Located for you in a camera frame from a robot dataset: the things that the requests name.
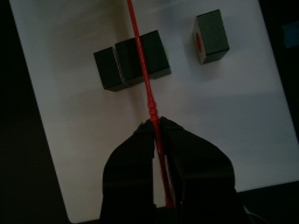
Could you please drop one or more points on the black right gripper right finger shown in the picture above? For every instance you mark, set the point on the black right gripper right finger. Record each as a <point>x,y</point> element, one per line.
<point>202,175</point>

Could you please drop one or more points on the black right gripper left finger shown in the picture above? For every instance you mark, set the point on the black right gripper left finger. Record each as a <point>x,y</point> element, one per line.
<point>128,172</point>

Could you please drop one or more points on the red toy knife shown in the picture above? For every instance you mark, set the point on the red toy knife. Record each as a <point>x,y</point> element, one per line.
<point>144,75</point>

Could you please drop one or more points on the dark green sushi piece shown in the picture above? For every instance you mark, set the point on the dark green sushi piece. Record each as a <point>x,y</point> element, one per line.
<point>147,57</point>
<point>212,36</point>
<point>107,70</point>

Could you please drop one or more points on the white cutting board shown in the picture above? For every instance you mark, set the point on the white cutting board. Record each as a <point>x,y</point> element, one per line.
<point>155,110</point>

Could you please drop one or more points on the blue tape piece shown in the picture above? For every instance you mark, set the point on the blue tape piece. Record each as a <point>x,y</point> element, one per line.
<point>291,34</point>

